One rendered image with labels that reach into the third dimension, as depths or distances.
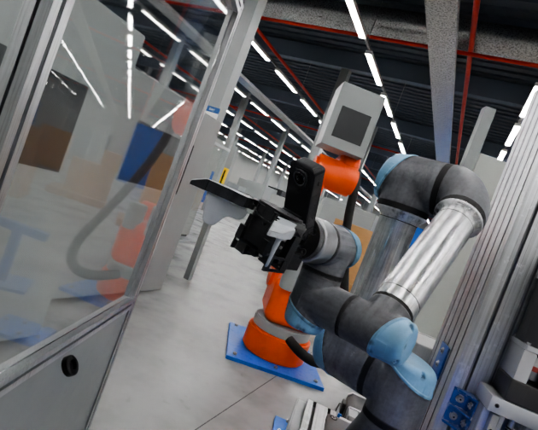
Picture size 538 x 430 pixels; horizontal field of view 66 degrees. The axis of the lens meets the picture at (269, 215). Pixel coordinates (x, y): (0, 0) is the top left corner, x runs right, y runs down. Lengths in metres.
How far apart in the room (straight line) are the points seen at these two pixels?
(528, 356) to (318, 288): 0.52
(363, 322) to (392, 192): 0.36
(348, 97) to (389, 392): 3.47
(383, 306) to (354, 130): 3.50
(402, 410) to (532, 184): 0.59
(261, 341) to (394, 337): 3.50
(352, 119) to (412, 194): 3.22
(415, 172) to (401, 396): 0.46
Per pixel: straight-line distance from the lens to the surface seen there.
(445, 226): 0.83
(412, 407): 0.95
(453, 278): 2.07
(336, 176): 4.14
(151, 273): 4.79
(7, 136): 0.64
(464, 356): 1.13
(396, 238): 0.95
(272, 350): 4.11
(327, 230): 0.66
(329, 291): 0.72
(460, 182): 0.92
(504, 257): 1.11
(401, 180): 0.95
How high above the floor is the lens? 1.47
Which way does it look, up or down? 2 degrees down
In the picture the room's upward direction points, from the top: 21 degrees clockwise
